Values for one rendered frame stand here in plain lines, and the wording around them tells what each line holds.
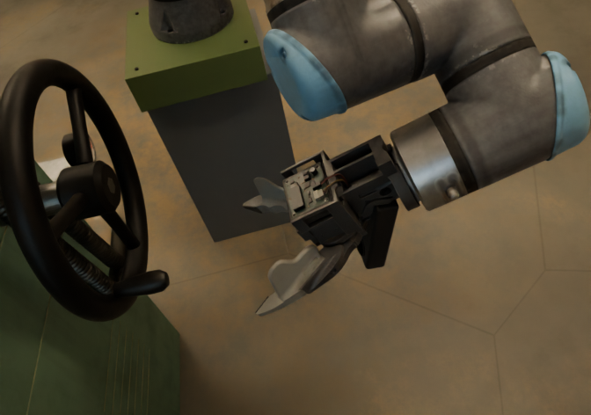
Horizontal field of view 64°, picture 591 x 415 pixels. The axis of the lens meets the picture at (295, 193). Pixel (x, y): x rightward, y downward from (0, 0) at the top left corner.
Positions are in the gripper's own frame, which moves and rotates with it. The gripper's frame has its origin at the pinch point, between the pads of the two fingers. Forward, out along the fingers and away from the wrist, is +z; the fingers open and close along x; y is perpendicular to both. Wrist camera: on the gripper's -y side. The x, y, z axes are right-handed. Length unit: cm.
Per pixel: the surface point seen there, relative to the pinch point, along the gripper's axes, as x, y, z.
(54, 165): -36, 3, 36
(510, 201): -47, -90, -39
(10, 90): -6.8, 27.9, 6.4
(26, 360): 0.7, 1.6, 34.8
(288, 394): -8, -65, 31
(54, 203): -5.8, 16.2, 14.3
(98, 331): -11.0, -14.8, 40.4
